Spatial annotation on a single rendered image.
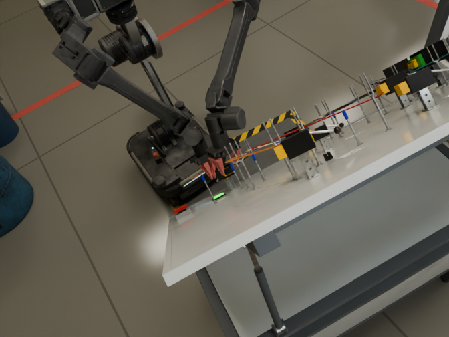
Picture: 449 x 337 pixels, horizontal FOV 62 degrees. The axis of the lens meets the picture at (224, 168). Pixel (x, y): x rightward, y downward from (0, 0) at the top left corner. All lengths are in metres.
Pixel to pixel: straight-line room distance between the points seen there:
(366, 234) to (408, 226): 0.16
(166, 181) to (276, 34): 1.95
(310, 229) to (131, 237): 1.42
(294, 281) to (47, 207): 2.09
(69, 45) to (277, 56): 2.52
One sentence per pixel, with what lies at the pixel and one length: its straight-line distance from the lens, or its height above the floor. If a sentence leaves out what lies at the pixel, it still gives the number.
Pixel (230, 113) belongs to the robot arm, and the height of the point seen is 1.35.
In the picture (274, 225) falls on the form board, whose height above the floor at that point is 1.68.
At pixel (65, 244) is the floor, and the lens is 2.82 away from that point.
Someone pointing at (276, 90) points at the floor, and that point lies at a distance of 3.18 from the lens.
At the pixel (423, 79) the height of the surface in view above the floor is 1.55.
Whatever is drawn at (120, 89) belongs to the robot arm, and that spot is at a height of 1.43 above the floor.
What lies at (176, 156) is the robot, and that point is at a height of 0.26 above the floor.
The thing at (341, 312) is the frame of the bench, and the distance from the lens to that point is 1.44.
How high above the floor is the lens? 2.18
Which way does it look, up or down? 54 degrees down
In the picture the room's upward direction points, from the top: 15 degrees counter-clockwise
